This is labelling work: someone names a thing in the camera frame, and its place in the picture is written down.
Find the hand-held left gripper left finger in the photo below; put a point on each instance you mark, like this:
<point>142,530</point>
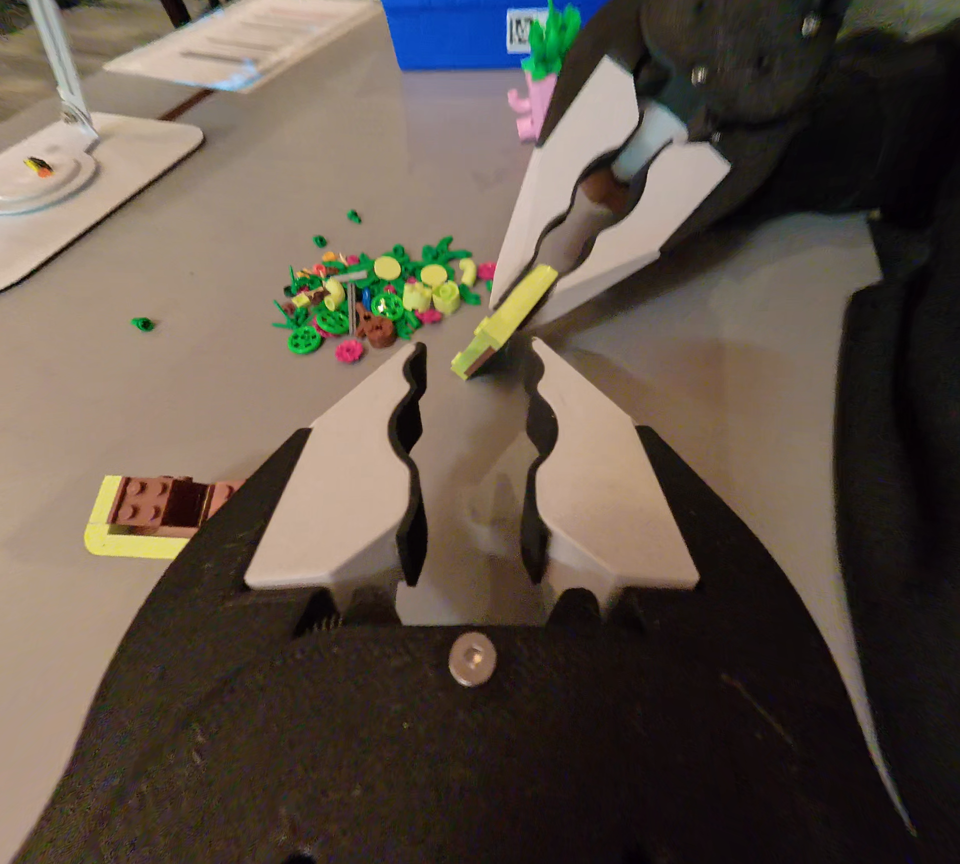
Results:
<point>337,504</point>

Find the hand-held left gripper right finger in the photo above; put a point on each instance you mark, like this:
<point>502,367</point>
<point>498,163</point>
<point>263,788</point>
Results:
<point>615,504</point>

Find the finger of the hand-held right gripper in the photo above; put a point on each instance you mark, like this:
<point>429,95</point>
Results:
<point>660,212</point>
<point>577,122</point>

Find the lime toy brick pot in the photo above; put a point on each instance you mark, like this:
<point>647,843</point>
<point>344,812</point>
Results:
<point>157,512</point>

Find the lime and brown toy panel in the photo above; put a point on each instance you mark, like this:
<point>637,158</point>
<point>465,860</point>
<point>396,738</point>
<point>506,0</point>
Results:
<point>502,324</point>

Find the person's right forearm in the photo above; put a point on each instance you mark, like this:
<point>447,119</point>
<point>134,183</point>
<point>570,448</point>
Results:
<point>862,129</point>

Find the person's right hand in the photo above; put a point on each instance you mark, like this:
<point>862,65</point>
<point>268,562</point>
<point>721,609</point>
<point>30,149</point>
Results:
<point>604,193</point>

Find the pile of small toy pieces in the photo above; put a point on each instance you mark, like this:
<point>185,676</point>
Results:
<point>375,302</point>

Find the white printed paper sheet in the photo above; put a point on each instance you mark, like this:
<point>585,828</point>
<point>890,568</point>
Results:
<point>247,39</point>

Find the white stand with bar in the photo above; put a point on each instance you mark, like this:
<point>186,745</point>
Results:
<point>75,152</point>

